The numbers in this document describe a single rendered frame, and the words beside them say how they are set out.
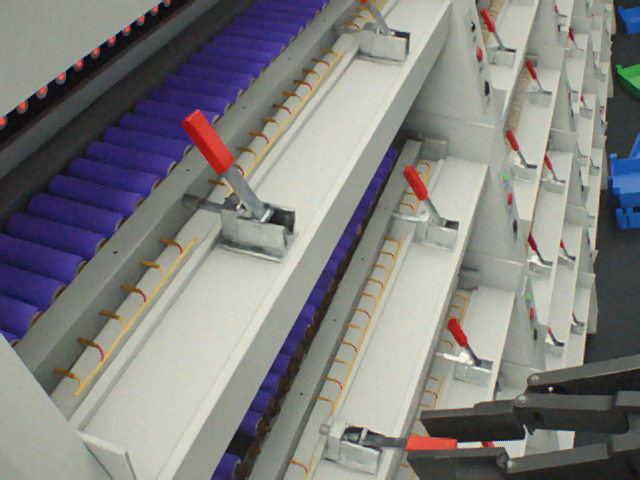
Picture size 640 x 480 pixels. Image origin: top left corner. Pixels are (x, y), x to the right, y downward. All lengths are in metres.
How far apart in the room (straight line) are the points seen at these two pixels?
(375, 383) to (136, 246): 0.27
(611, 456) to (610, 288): 1.69
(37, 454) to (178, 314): 0.14
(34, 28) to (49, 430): 0.15
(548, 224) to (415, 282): 0.76
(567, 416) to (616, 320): 1.54
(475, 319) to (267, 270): 0.55
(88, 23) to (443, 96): 0.57
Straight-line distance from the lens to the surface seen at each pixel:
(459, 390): 0.84
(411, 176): 0.68
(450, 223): 0.72
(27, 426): 0.26
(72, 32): 0.30
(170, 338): 0.37
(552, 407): 0.48
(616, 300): 2.08
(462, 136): 0.83
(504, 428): 0.50
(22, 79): 0.28
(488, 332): 0.90
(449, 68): 0.80
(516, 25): 1.23
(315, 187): 0.46
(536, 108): 1.39
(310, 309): 0.61
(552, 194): 1.49
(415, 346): 0.62
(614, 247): 2.27
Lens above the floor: 1.39
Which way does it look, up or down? 32 degrees down
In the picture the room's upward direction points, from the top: 21 degrees counter-clockwise
